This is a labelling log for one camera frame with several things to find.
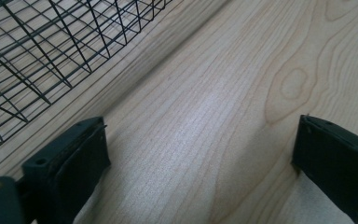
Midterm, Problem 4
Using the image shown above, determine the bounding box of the black wire basket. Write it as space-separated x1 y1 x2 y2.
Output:
0 0 173 161

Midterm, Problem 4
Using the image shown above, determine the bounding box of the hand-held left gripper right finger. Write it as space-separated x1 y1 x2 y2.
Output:
291 114 358 224

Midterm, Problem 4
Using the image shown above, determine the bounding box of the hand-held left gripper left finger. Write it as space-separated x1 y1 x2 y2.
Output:
21 116 112 224

